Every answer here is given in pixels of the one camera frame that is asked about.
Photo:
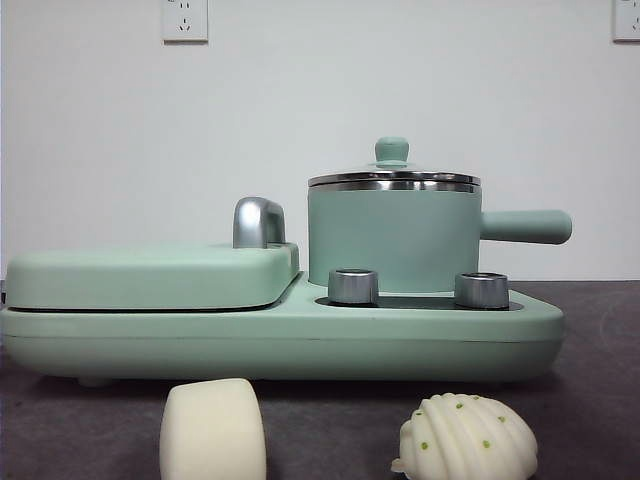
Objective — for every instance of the green breakfast machine base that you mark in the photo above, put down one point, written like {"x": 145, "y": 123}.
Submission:
{"x": 300, "y": 350}

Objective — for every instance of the silver control knob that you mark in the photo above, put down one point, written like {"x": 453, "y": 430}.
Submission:
{"x": 481, "y": 290}
{"x": 352, "y": 287}

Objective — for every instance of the black control panel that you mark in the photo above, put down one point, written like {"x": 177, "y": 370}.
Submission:
{"x": 415, "y": 301}

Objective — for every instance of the glass pot lid green knob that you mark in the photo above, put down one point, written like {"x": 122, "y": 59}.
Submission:
{"x": 392, "y": 150}

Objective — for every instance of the smooth white steamed bun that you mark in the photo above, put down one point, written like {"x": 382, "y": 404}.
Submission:
{"x": 212, "y": 430}

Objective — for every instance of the ridged bun with green dots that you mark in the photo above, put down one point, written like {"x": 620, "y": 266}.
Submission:
{"x": 465, "y": 440}

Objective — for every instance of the white wall socket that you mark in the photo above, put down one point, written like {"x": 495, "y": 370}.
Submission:
{"x": 185, "y": 22}
{"x": 627, "y": 20}

